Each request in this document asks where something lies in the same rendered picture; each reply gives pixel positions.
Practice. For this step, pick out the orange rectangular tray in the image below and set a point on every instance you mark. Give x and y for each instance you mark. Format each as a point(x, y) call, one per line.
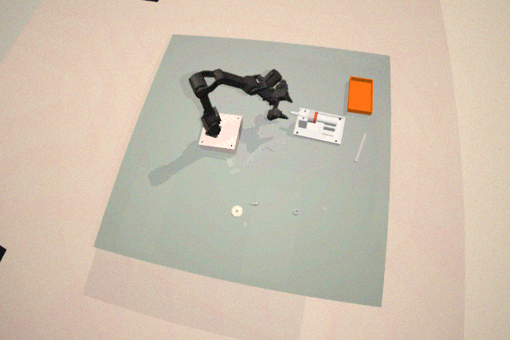
point(360, 95)

